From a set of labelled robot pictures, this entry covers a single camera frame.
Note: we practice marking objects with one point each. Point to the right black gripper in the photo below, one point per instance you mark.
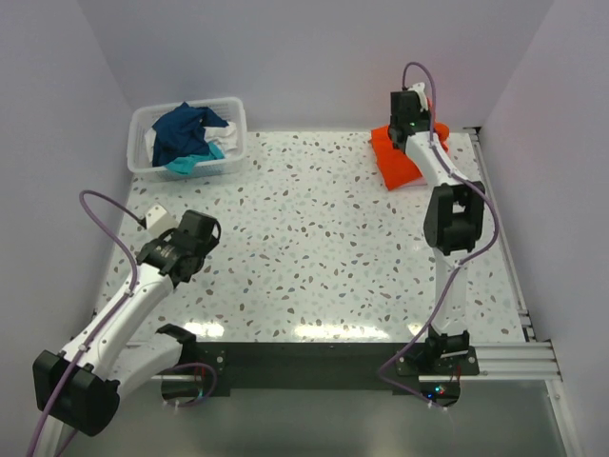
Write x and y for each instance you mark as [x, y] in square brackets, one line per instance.
[426, 115]

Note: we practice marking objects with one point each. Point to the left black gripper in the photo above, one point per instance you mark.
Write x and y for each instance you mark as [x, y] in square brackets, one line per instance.
[212, 243]

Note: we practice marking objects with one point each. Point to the orange t shirt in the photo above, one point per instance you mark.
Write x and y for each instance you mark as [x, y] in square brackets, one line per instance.
[394, 165]

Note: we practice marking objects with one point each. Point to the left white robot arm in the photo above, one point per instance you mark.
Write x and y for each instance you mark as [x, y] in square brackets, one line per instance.
[81, 385]

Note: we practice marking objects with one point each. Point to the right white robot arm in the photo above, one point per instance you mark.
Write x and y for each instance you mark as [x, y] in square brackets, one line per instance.
[452, 227]

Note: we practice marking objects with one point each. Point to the folded pink t shirt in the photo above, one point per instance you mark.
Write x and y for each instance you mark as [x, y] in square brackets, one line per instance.
[417, 182]

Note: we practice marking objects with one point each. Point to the teal t shirt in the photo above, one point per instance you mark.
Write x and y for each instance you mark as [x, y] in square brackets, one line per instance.
[184, 166]

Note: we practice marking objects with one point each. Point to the white plastic laundry basket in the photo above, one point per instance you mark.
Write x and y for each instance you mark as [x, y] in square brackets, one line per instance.
[139, 156]

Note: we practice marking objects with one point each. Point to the navy blue t shirt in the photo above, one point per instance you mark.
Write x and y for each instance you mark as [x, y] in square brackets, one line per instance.
[176, 131]

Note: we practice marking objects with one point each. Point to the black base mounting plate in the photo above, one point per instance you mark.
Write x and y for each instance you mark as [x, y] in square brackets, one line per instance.
[218, 368]

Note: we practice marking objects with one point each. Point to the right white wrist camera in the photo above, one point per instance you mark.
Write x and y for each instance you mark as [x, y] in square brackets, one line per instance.
[419, 89]

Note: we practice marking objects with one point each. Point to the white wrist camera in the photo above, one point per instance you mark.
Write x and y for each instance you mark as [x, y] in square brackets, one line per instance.
[419, 89]
[158, 220]

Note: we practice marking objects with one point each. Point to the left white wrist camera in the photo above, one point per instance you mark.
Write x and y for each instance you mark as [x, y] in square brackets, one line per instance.
[158, 220]

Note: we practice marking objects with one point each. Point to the aluminium frame rail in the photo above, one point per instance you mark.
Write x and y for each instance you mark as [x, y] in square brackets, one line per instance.
[517, 406]

